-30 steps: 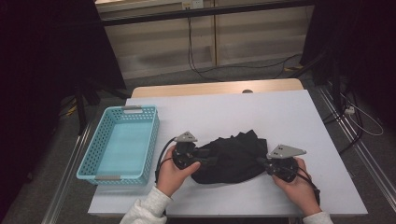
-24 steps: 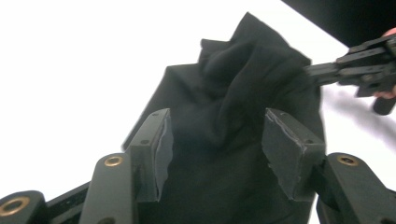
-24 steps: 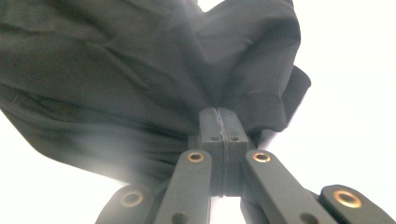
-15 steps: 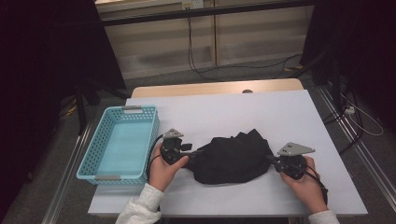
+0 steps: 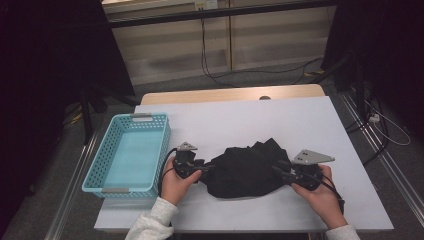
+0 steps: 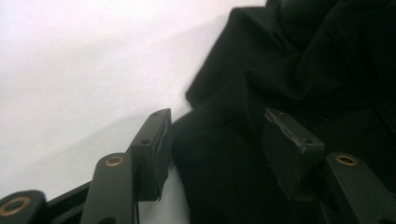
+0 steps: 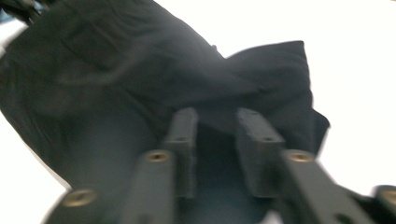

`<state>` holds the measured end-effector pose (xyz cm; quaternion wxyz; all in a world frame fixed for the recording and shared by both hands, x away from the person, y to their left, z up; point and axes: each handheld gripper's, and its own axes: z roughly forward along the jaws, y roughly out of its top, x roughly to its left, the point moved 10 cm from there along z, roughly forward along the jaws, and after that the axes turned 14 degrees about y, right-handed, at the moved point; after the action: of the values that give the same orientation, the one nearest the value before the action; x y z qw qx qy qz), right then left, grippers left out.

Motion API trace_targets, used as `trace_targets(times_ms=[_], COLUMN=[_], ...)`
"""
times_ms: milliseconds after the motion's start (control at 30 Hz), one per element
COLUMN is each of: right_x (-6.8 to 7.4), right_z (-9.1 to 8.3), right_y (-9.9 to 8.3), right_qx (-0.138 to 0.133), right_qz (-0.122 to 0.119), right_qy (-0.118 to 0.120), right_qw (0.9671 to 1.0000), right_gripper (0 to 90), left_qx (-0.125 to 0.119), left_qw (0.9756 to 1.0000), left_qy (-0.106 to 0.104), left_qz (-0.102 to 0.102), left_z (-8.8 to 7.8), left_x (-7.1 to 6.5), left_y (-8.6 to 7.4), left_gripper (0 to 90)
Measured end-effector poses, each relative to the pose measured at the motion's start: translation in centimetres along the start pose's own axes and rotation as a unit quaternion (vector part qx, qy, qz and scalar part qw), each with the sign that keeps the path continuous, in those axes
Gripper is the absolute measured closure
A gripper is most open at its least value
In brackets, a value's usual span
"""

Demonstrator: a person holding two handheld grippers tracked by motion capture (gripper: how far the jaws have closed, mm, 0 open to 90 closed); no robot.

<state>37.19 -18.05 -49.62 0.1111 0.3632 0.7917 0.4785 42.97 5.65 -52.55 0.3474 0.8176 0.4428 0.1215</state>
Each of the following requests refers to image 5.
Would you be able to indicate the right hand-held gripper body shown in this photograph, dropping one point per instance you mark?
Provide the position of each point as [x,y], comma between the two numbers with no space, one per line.
[306,173]

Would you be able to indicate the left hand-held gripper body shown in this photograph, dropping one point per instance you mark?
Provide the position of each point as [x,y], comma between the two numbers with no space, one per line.
[185,160]

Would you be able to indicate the black shorts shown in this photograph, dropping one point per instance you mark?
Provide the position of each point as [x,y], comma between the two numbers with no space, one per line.
[246,170]

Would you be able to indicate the light blue plastic basket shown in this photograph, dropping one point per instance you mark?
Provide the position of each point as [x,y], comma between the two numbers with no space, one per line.
[133,156]

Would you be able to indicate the person's right hand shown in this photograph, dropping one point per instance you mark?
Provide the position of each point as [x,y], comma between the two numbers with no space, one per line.
[321,200]

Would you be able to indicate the person's left hand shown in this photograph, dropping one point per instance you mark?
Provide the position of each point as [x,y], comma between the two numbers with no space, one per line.
[176,190]

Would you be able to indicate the white table mat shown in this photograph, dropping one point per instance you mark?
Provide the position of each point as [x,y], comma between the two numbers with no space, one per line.
[233,116]

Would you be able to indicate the dark round table grommet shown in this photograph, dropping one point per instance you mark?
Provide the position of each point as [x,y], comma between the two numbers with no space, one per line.
[265,98]

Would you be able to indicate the white plug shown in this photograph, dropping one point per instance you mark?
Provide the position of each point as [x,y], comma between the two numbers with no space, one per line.
[374,118]

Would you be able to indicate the yellow floor tape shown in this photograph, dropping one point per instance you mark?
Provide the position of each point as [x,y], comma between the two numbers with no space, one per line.
[315,72]

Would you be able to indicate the black stand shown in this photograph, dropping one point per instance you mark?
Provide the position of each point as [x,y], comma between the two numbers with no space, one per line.
[359,86]
[87,120]

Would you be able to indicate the black horizontal bar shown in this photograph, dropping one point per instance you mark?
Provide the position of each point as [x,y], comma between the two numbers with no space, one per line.
[216,13]

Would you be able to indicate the black curtain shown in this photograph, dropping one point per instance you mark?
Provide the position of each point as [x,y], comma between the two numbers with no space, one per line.
[383,33]
[50,50]

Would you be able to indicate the metal floor rail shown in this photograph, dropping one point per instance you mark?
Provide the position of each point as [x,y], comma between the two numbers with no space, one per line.
[68,200]
[400,181]

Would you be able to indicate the white wall socket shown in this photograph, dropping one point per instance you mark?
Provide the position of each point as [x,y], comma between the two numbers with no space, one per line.
[206,4]

